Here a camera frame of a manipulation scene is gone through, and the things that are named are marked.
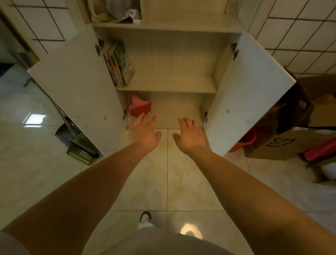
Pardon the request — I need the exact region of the person's right hand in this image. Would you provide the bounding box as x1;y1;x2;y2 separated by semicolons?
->
172;118;206;156

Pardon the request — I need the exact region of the person's left hand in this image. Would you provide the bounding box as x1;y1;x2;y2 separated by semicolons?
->
128;113;162;154

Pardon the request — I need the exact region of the person's left forearm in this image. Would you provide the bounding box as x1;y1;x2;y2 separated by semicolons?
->
0;143;156;255

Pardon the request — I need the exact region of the person's right forearm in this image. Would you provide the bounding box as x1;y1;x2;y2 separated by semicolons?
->
188;147;336;255

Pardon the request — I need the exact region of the pink soft item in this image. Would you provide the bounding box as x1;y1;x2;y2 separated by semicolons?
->
128;94;144;111

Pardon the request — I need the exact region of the orange plastic bucket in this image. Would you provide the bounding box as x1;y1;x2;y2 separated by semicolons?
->
228;128;257;153

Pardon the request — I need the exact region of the white cabinet door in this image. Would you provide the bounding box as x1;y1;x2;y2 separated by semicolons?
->
27;25;128;158
204;31;297;157

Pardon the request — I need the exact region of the row of colourful books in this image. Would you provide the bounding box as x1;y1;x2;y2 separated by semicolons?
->
103;40;136;88

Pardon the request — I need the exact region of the green metal tin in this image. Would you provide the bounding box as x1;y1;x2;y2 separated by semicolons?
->
66;143;93;166

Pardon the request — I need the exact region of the light wooden shelf cabinet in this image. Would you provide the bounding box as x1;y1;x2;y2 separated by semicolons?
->
86;0;247;132

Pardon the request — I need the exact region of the dark grey bag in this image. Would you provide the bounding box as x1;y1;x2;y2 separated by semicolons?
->
55;123;77;147

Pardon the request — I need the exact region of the large printed cardboard box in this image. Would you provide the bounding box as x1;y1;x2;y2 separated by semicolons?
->
244;76;336;161

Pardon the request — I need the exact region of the white and blue shoe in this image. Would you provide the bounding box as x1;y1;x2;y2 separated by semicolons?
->
138;211;157;229

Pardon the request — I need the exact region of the white crumpled packet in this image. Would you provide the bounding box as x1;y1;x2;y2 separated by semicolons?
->
125;9;142;24

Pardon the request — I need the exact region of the grey shirt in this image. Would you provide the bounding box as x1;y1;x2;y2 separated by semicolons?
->
0;227;237;255

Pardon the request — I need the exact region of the grey plastic bag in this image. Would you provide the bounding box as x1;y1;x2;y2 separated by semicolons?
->
106;0;142;23

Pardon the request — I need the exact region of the beige cloth bag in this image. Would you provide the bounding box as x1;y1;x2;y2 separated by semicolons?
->
87;0;111;23

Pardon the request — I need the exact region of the red plastic container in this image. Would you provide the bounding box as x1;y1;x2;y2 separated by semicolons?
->
303;138;336;162

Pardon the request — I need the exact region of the plain cardboard box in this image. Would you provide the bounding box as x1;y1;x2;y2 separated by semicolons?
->
297;75;336;128

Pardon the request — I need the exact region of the white round object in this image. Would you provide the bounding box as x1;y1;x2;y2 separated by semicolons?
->
321;163;336;182

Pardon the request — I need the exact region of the brown door frame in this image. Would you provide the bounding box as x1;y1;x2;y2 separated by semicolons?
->
0;8;40;70

